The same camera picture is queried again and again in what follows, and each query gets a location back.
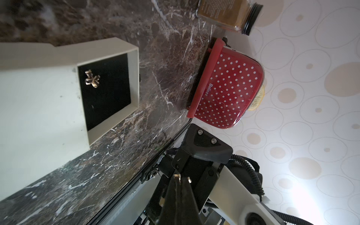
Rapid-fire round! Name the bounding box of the gold stud earring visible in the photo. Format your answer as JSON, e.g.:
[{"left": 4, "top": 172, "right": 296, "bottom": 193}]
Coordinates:
[{"left": 85, "top": 70, "right": 101, "bottom": 88}]

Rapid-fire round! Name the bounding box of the brown spice bottle black cap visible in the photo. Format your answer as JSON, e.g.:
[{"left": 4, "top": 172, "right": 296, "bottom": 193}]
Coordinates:
[{"left": 196, "top": 0, "right": 263, "bottom": 36}]

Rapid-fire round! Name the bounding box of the pale bread slice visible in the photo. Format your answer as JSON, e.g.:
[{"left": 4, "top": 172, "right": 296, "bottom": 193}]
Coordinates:
[{"left": 247, "top": 85, "right": 265, "bottom": 111}]

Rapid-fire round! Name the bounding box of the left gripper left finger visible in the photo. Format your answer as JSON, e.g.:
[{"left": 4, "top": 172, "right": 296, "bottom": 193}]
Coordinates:
[{"left": 156, "top": 175, "right": 182, "bottom": 225}]

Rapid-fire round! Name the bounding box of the red perforated rack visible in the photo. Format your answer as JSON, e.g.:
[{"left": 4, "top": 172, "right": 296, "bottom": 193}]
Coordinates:
[{"left": 187, "top": 38, "right": 264, "bottom": 129}]

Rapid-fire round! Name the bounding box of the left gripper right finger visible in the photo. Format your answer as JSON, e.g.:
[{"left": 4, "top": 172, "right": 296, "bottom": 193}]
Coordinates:
[{"left": 181, "top": 177, "right": 202, "bottom": 225}]

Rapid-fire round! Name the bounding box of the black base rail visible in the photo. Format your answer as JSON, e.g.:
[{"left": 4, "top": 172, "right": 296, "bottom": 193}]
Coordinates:
[{"left": 88, "top": 120, "right": 192, "bottom": 225}]

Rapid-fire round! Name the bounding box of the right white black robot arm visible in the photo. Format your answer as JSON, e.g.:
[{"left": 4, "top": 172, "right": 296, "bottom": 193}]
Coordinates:
[{"left": 144, "top": 124, "right": 307, "bottom": 225}]

